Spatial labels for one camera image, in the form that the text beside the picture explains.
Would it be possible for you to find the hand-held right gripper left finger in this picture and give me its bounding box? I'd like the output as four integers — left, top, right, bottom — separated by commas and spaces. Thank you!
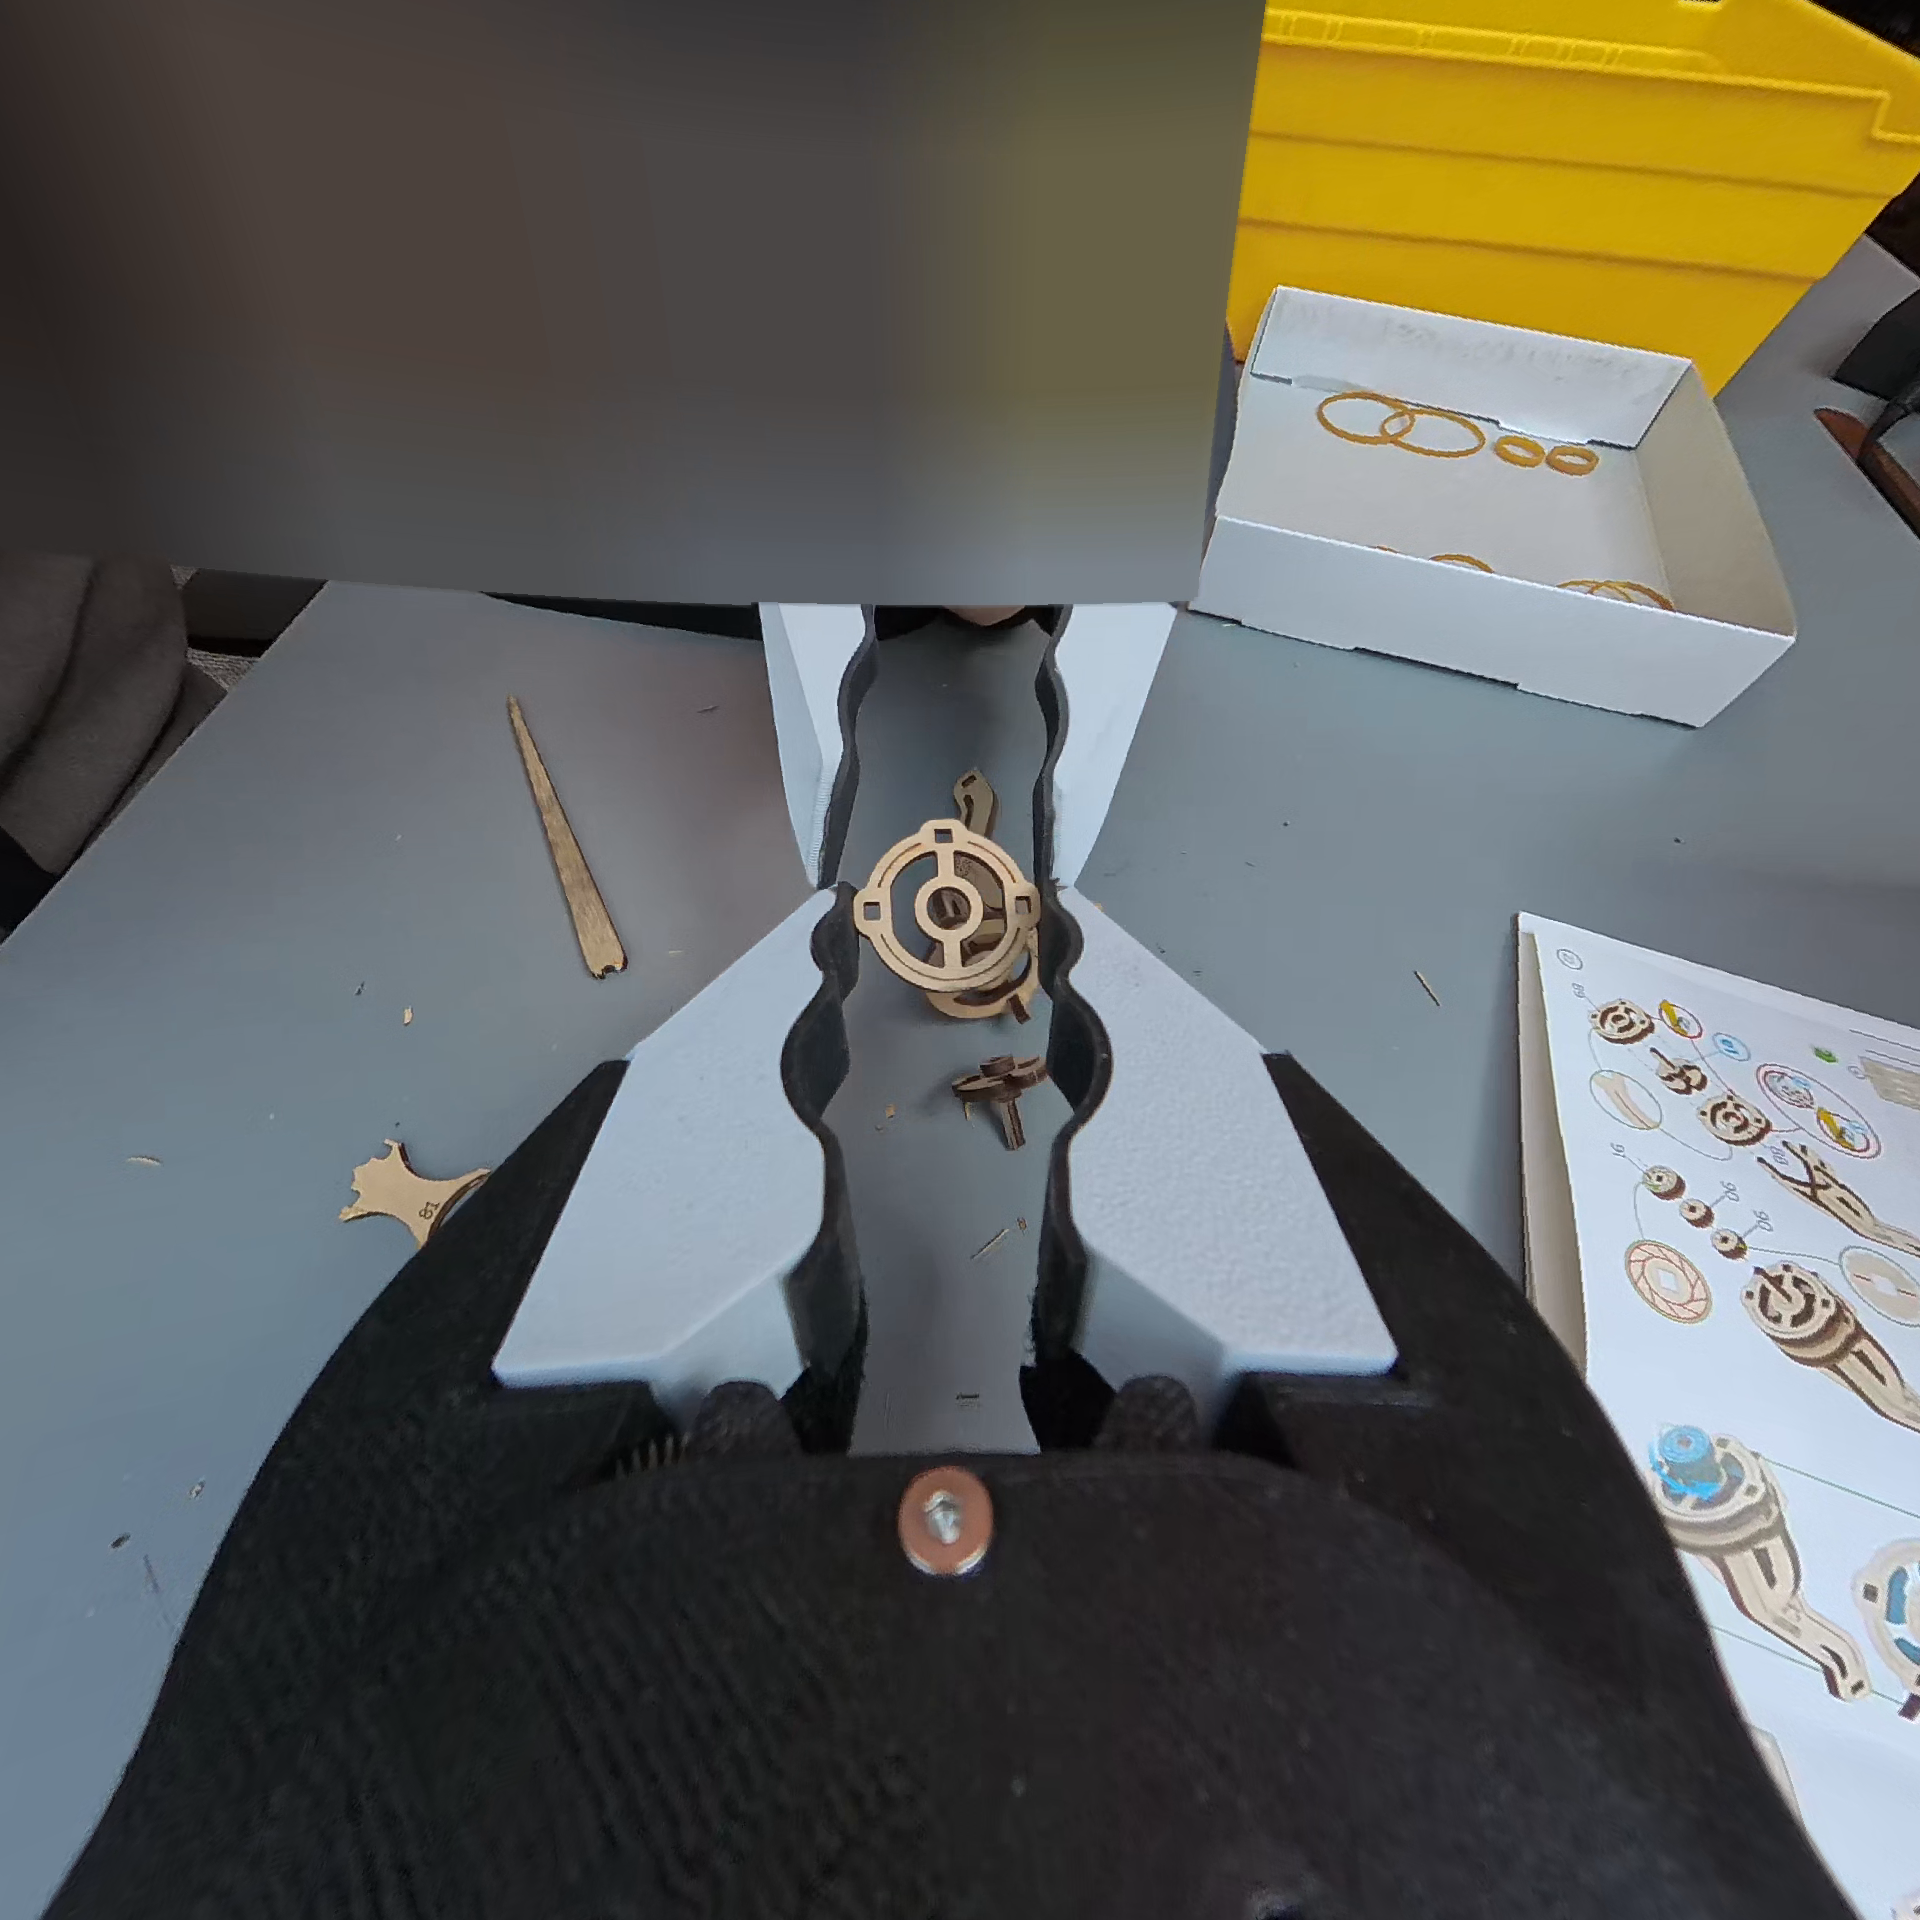
491, 884, 872, 1394

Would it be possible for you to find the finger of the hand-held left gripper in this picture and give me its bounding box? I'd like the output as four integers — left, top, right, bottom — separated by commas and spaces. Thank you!
760, 603, 879, 891
1033, 603, 1175, 891

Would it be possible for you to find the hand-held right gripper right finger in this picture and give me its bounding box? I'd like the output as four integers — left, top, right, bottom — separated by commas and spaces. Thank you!
1024, 882, 1400, 1387

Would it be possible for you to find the round wooden disc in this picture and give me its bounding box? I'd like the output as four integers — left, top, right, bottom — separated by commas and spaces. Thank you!
852, 821, 1044, 992

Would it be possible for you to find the small wooden axle part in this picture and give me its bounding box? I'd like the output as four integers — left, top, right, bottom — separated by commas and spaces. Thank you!
954, 1054, 1048, 1153

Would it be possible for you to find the wooden lever arm with hub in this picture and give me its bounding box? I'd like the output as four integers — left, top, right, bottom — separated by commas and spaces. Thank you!
917, 769, 1044, 1031

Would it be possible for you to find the star-shaped wooden offcut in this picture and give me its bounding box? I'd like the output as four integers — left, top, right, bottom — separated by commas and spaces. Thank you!
337, 1140, 491, 1251

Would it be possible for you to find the long tapered wooden stick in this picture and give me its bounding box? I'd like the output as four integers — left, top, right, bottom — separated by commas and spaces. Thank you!
506, 697, 629, 980

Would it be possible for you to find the set of tan rubber bands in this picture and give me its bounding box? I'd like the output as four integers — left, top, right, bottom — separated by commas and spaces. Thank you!
1316, 390, 1674, 610

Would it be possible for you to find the white cardboard box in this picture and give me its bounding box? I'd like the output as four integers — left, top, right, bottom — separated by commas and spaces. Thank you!
1191, 285, 1798, 730

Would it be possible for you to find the illustrated instruction booklet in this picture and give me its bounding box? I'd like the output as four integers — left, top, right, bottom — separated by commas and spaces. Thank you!
1514, 913, 1920, 1920

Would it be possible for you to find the yellow plastic bin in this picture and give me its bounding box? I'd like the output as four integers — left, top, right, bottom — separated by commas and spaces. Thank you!
1225, 0, 1920, 396

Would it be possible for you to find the grey clothing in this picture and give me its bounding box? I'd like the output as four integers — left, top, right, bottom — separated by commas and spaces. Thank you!
0, 555, 228, 940

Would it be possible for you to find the black electronic device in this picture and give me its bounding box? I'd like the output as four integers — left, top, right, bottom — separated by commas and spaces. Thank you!
1835, 285, 1920, 400

